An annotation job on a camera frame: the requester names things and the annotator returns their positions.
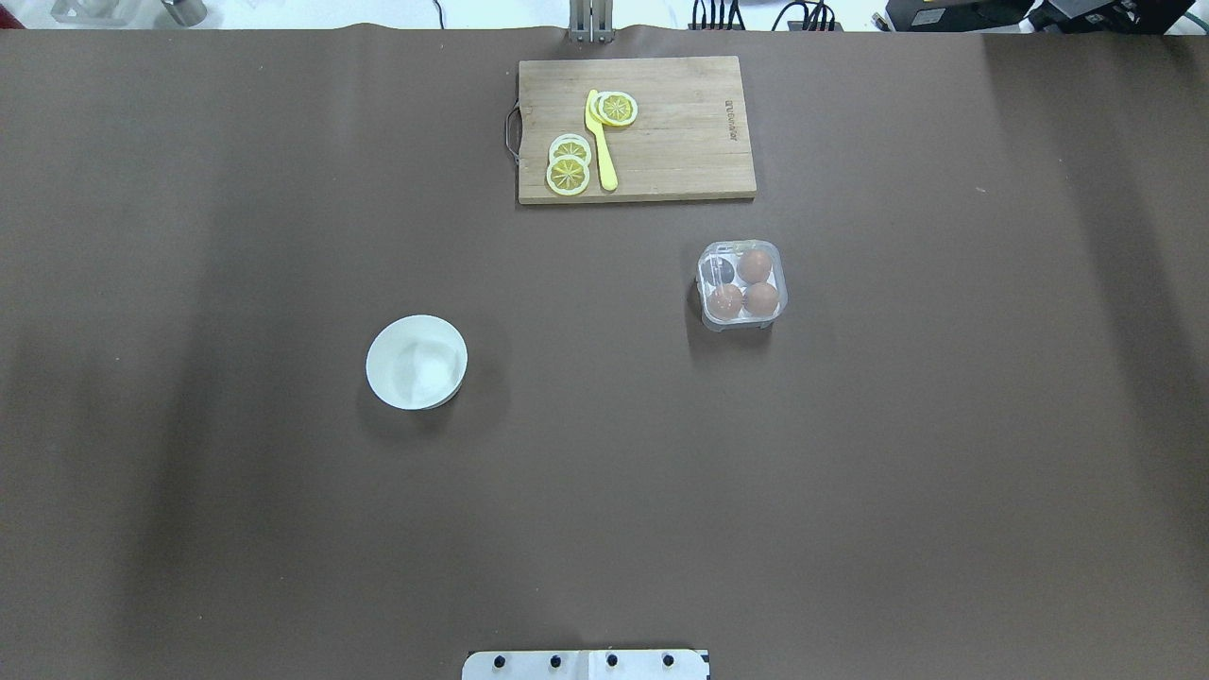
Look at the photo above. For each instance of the brown egg from bowl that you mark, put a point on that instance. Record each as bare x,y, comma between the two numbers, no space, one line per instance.
725,302

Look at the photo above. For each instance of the clear plastic egg box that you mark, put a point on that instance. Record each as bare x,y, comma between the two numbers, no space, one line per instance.
717,265

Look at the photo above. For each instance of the brown egg in box near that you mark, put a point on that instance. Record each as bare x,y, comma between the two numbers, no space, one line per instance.
761,299

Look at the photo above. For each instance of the brown egg in box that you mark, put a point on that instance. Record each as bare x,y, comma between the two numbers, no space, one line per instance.
761,299
755,265

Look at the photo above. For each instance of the brown egg in box far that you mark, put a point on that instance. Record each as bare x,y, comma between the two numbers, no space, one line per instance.
755,265

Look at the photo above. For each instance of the white ceramic bowl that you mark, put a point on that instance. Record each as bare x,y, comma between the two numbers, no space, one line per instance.
417,363

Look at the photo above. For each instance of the lemon slice upper pair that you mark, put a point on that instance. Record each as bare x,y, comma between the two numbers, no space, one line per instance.
570,144

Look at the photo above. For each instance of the yellow plastic knife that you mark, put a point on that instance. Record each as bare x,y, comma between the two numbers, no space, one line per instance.
607,173

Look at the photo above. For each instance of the wooden cutting board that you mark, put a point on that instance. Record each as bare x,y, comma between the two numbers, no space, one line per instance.
690,141

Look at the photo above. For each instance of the lemon slice single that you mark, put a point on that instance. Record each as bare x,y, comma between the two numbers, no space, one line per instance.
615,109

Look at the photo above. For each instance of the aluminium frame post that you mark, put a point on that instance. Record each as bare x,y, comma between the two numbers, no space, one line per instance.
591,21

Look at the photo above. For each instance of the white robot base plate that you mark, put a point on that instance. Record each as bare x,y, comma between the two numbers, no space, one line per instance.
588,664

